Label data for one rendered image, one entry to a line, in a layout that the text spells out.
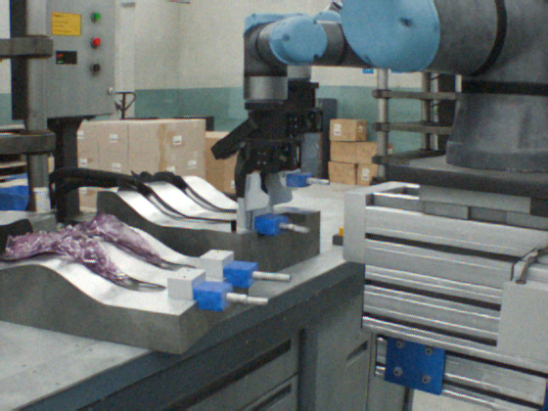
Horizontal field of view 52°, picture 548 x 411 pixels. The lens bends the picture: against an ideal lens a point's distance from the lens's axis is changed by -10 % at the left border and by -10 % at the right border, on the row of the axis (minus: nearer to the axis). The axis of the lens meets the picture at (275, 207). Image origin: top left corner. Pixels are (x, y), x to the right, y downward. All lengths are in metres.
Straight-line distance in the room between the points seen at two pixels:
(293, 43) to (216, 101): 8.94
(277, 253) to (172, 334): 0.40
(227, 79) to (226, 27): 0.85
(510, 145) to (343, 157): 7.40
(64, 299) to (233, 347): 0.32
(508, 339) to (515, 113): 0.25
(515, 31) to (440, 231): 0.25
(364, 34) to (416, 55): 0.06
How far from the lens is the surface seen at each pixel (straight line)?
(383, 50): 0.61
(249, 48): 1.02
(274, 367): 1.16
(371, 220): 0.76
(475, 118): 0.70
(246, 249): 1.03
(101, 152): 5.50
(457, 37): 0.63
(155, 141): 5.01
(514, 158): 0.68
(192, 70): 10.21
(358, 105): 8.35
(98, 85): 1.90
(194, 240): 1.08
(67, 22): 1.84
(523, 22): 0.69
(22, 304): 0.89
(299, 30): 0.90
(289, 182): 1.35
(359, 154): 7.93
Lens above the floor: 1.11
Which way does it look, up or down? 10 degrees down
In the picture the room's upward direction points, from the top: straight up
